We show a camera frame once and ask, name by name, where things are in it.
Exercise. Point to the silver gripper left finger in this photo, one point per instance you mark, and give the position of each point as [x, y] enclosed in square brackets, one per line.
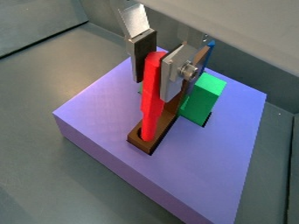
[141, 36]

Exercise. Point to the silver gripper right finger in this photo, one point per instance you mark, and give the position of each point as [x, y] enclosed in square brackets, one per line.
[179, 63]

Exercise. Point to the red peg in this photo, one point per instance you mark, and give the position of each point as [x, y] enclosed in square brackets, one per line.
[153, 104]

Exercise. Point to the purple base board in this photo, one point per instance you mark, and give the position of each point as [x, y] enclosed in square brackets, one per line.
[195, 173]

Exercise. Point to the green block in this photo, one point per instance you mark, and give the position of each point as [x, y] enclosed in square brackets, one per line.
[141, 88]
[201, 101]

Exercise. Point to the brown L-shaped block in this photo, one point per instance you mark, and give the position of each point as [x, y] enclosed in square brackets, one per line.
[165, 123]

